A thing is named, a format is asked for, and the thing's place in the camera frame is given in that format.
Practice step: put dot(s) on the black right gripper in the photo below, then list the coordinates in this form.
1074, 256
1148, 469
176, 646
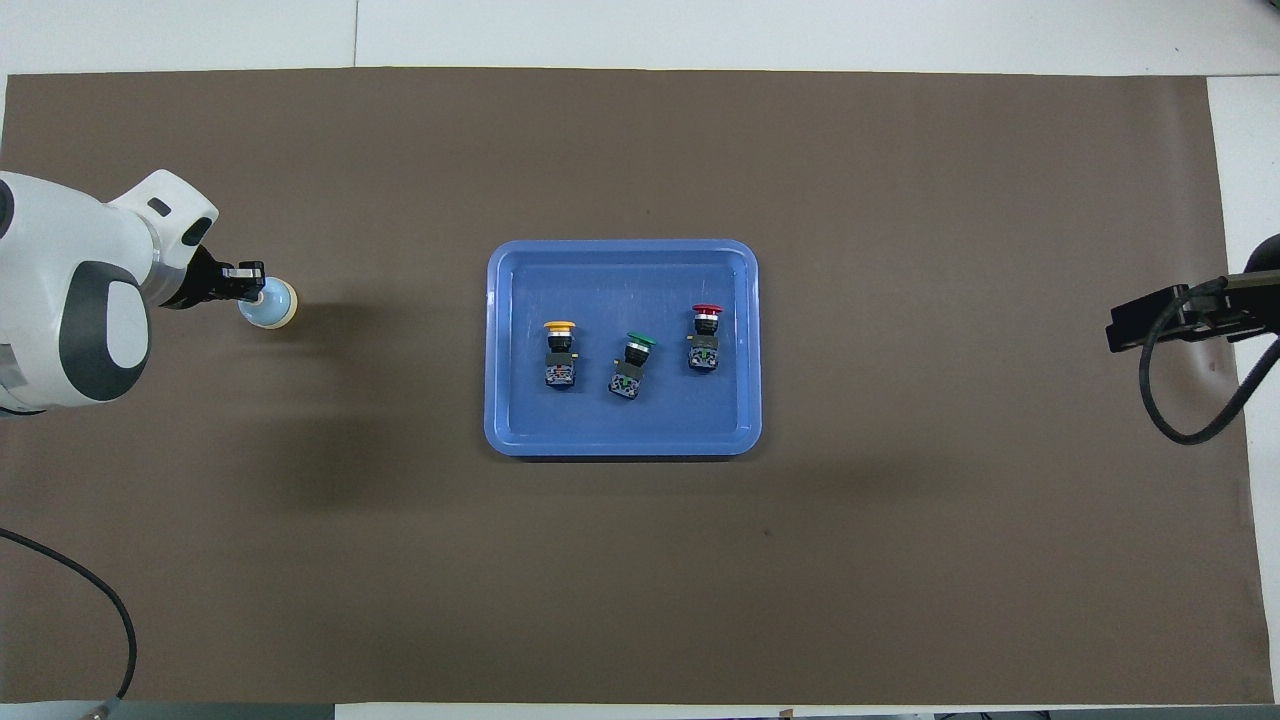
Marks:
1235, 308

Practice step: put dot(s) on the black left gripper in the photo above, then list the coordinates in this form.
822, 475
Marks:
195, 280

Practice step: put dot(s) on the light blue desk bell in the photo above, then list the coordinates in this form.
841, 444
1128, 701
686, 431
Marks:
275, 308

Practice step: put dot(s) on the yellow push button switch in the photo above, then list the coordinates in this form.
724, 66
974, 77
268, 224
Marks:
561, 355

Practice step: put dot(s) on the green push button switch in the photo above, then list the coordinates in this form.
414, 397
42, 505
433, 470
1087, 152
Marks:
630, 370

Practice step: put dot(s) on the red push button switch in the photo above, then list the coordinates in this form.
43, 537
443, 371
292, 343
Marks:
704, 345

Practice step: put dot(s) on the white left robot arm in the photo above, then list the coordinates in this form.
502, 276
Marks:
60, 290

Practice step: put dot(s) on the blue plastic tray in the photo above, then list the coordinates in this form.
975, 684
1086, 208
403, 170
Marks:
620, 280

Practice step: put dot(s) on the brown table mat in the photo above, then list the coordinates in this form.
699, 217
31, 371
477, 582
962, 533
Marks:
640, 580

